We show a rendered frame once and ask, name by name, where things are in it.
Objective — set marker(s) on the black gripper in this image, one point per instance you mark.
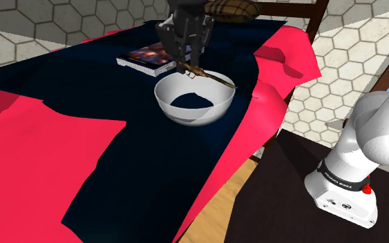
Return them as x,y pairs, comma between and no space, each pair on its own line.
189,20

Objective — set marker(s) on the thin brown stick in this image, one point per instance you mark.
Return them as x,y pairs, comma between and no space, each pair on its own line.
211,76

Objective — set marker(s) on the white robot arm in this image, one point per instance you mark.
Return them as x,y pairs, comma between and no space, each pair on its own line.
349,161

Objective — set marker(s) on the book with dark colourful cover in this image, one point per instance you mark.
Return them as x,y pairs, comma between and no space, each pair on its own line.
147,57

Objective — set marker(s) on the white bowl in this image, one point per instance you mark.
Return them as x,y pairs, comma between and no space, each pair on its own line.
194,116

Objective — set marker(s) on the bed with red blue cover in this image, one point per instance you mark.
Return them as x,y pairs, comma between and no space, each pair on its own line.
46,151

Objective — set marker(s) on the dark robot stand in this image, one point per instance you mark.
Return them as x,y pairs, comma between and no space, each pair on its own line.
275,202

